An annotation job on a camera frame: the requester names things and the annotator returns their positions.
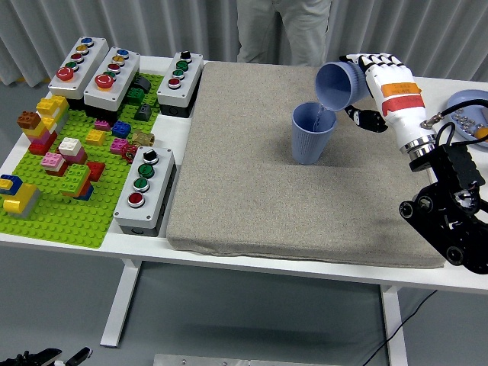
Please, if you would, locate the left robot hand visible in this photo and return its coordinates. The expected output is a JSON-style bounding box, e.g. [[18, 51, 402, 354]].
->
[[0, 345, 94, 366]]

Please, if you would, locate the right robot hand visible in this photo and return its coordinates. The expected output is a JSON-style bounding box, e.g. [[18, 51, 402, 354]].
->
[[339, 53, 437, 149]]

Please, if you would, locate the blue ribbed cup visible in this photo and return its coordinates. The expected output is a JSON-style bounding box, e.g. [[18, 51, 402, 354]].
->
[[314, 62, 373, 112], [291, 101, 338, 165]]

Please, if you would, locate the blue plate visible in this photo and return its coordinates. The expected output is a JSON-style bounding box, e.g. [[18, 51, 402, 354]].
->
[[445, 88, 488, 149]]

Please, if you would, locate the white table leg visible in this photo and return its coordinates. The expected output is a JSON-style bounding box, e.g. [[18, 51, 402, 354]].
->
[[99, 258, 144, 348], [379, 284, 409, 366]]

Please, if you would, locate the green studded baseplate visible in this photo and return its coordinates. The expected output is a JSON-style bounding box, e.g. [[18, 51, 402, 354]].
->
[[0, 72, 165, 249]]

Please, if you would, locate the person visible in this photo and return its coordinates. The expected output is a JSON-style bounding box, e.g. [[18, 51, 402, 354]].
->
[[236, 0, 333, 67]]

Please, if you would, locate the blue yellow grey brick stack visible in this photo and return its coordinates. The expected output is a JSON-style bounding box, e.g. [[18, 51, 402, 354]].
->
[[0, 174, 41, 220]]

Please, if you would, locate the grey-brown mat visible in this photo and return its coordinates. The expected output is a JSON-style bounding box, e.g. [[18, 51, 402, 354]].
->
[[166, 61, 451, 270]]

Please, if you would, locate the green orange blue brick stack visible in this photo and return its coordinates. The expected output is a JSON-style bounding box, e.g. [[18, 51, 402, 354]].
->
[[59, 163, 95, 202]]

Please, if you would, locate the red toy brick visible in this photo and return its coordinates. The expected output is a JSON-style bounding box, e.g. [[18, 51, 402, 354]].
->
[[85, 161, 107, 182]]

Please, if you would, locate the pink white red brick stack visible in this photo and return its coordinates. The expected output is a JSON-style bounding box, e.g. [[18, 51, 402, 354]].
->
[[40, 151, 69, 177]]

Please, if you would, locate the four-button control box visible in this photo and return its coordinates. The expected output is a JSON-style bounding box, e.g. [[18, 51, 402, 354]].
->
[[156, 51, 204, 118], [113, 146, 178, 238]]

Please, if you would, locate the magenta toy brick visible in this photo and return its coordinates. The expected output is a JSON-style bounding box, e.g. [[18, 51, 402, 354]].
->
[[110, 137, 130, 155]]

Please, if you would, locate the yellow toy brick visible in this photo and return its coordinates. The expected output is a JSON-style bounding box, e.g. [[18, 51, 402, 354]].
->
[[85, 129, 106, 147]]

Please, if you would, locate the brown yellow red brick stack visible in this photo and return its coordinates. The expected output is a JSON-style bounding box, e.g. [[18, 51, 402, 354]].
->
[[17, 111, 58, 156]]

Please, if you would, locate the brass pipe fitting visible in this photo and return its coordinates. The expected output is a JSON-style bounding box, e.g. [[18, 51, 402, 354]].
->
[[132, 131, 156, 149]]

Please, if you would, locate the blue toy brick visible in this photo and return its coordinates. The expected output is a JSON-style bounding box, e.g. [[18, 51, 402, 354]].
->
[[111, 120, 133, 139]]

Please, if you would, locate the yellow white green brick stack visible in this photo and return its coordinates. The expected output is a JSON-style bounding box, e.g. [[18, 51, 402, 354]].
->
[[36, 95, 70, 133]]

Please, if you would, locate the grey sloped toy brick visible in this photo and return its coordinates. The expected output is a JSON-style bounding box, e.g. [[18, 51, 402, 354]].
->
[[133, 103, 153, 122]]

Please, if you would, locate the grey pleated curtain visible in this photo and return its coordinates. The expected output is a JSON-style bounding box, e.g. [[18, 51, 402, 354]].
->
[[0, 0, 488, 87]]

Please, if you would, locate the dark green toy brick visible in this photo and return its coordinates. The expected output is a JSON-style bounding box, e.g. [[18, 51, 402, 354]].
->
[[125, 87, 145, 106]]

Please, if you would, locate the five-button control box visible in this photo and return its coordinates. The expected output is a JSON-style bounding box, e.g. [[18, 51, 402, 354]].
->
[[82, 47, 141, 123], [47, 37, 110, 111]]

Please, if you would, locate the black floor cable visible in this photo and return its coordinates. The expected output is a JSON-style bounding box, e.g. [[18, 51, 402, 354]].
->
[[360, 289, 438, 366]]

